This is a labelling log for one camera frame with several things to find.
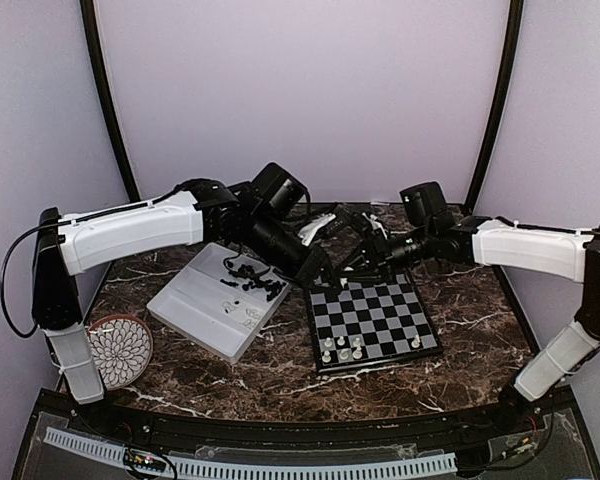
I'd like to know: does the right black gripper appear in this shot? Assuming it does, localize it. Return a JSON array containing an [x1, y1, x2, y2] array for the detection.
[[336, 223, 435, 284]]

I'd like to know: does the white plastic divided tray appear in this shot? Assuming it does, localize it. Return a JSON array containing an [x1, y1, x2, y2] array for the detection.
[[147, 243, 291, 364]]

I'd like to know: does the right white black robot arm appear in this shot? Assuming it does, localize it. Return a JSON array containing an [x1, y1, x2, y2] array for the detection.
[[339, 181, 600, 434]]

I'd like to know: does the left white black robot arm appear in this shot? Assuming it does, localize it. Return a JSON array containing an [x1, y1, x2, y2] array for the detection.
[[30, 162, 342, 436]]

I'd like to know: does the pile of black chess pieces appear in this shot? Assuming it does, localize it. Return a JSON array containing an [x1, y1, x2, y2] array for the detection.
[[220, 259, 287, 302]]

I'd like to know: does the pile of white chess pieces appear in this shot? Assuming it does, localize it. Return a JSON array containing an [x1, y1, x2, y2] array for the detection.
[[222, 299, 262, 331]]

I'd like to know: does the black white chessboard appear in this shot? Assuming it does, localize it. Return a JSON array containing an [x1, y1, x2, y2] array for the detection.
[[305, 272, 443, 374]]

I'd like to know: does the floral patterned ceramic plate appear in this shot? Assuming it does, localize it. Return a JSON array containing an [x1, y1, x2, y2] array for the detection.
[[87, 314, 153, 390]]

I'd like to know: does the white slotted cable duct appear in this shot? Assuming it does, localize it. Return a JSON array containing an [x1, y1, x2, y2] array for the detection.
[[43, 427, 458, 479]]

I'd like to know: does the black front rail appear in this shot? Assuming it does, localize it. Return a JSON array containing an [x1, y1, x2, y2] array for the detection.
[[29, 387, 576, 454]]

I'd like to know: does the right black frame post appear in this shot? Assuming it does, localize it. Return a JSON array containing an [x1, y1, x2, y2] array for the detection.
[[464, 0, 524, 213]]

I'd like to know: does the black frame post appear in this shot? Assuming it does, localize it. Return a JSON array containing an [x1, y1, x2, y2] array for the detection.
[[464, 0, 524, 213], [79, 0, 140, 201]]

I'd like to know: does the left black frame post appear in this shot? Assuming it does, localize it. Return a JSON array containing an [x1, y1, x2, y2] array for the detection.
[[79, 0, 140, 201]]

